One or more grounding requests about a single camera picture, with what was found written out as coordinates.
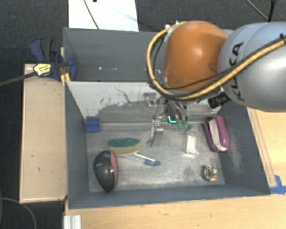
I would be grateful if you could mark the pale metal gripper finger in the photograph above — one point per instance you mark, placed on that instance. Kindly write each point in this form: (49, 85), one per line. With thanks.
(152, 135)
(160, 133)

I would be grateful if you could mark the white and blue pen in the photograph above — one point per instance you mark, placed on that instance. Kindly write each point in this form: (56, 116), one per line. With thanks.
(145, 160)

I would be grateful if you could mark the green and yellow sponge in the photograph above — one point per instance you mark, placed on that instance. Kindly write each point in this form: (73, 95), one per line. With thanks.
(124, 145)

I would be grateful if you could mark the grey metal bin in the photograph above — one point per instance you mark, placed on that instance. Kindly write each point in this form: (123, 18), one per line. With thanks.
(171, 173)

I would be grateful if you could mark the black and red oval object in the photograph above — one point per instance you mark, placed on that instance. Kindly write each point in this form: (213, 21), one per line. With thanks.
(105, 170)

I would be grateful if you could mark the purple and white stapler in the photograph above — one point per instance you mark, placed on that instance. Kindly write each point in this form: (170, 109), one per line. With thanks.
(219, 133)

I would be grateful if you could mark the small blue block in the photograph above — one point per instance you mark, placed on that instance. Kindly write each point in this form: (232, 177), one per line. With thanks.
(92, 124)

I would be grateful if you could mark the small round green yellow object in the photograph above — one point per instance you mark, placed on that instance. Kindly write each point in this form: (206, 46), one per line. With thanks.
(209, 172)

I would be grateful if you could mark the pale wood board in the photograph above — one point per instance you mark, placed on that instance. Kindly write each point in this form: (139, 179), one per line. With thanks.
(43, 137)

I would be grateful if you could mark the black cylinder on white bracket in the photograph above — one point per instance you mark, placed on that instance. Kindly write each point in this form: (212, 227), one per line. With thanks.
(218, 100)

